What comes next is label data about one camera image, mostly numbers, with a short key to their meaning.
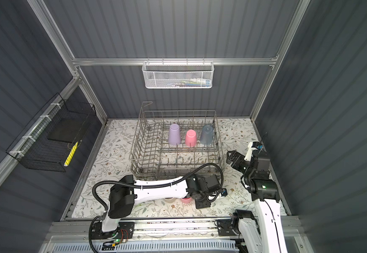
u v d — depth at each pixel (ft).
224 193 2.20
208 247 2.53
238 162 2.08
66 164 2.15
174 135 3.11
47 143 2.32
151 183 1.63
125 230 2.38
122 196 1.64
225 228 2.42
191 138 3.07
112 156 3.27
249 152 2.11
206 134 3.05
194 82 3.00
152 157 3.25
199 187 1.86
